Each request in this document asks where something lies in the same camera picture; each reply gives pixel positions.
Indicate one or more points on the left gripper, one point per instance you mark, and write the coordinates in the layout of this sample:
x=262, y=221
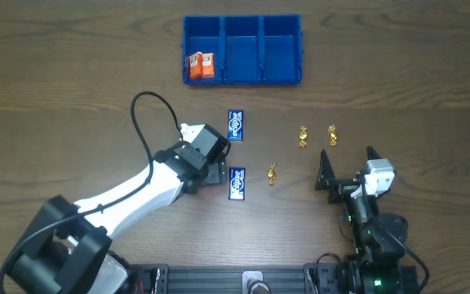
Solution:
x=210, y=143

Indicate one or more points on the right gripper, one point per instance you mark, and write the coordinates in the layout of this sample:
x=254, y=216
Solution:
x=341, y=190

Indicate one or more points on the blue candy pack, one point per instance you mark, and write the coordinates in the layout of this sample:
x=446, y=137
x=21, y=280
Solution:
x=235, y=125
x=237, y=183

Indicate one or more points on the gold candy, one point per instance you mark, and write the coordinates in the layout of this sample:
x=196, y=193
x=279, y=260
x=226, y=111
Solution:
x=271, y=174
x=332, y=135
x=303, y=136

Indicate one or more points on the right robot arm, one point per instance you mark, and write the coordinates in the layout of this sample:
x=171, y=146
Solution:
x=375, y=241

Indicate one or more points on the blue tray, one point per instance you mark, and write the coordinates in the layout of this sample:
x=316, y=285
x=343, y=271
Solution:
x=241, y=61

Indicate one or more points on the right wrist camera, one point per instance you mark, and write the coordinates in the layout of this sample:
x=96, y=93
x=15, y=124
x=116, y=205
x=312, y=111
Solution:
x=375, y=175

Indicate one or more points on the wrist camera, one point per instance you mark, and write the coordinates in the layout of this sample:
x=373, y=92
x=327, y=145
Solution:
x=190, y=131
x=375, y=175

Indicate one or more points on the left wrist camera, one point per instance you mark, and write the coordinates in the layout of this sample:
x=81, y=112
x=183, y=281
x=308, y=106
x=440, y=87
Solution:
x=190, y=131

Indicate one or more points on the mounting rail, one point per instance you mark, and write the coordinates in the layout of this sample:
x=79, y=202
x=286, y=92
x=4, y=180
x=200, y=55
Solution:
x=210, y=279

